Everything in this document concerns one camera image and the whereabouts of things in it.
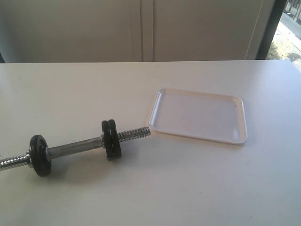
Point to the chrome dumbbell bar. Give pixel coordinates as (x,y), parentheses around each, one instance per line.
(73,148)

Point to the white plastic tray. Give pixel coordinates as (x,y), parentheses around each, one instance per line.
(205,116)

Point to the dark window frame post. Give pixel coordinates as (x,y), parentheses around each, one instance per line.
(274,18)

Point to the black weight plate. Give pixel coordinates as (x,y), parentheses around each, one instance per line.
(40,163)
(115,139)
(107,141)

